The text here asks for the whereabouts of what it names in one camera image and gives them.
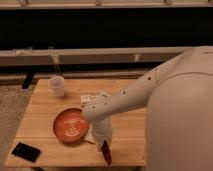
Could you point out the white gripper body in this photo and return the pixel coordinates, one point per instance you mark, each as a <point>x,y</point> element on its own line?
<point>102,131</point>

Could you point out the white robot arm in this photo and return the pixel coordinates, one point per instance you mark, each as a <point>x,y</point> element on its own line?
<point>178,96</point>

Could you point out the white sponge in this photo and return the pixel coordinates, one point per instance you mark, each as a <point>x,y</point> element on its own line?
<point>84,100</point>

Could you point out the orange bowl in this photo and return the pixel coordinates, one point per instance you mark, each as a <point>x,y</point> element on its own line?
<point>70,126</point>

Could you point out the translucent plastic cup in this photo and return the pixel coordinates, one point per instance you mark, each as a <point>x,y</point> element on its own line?
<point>57,85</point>

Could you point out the black rectangular block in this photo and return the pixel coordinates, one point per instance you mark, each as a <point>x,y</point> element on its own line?
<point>26,152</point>

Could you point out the grey metal rail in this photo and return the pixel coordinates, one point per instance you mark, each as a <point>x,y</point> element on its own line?
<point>88,56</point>

